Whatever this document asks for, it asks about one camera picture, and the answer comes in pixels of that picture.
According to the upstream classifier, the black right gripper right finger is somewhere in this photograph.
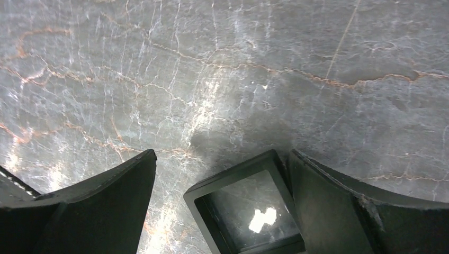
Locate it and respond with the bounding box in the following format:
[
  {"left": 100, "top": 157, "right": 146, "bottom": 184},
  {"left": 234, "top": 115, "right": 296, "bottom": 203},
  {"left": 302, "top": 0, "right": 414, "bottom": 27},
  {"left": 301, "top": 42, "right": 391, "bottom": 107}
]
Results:
[{"left": 287, "top": 150, "right": 448, "bottom": 253}]

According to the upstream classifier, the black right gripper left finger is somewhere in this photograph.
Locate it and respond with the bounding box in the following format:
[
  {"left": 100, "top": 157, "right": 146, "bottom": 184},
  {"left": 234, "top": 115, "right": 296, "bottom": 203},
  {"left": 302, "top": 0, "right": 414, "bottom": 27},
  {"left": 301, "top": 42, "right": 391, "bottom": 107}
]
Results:
[{"left": 1, "top": 149, "right": 157, "bottom": 253}]

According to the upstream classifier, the black square tray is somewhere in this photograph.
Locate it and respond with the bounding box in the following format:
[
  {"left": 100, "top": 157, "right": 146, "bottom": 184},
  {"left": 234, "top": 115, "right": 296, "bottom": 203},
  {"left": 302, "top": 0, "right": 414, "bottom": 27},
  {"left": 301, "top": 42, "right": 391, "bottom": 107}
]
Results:
[{"left": 183, "top": 150, "right": 306, "bottom": 253}]

